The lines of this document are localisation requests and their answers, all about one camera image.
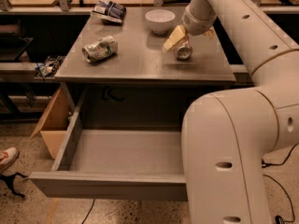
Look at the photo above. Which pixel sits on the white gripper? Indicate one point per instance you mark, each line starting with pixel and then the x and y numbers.
pixel 194 25

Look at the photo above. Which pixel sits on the red coke can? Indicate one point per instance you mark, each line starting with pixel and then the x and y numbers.
pixel 183 51

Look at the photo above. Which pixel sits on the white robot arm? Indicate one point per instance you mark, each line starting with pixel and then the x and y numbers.
pixel 226 133

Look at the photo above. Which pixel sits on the grey cabinet with top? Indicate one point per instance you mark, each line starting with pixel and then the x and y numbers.
pixel 141 87

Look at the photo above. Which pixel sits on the crushed silver green can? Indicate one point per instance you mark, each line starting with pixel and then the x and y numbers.
pixel 100 50

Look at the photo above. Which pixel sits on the open grey top drawer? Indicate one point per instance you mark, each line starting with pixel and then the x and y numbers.
pixel 122 144

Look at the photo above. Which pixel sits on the white bowl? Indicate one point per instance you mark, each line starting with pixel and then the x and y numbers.
pixel 160 20

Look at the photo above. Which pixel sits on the blue chip bag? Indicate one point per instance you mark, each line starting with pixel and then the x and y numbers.
pixel 109 11

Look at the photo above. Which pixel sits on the cardboard box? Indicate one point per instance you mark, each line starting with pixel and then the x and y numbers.
pixel 54 122

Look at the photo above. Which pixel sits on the white red shoe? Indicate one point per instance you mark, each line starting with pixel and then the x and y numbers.
pixel 7 157

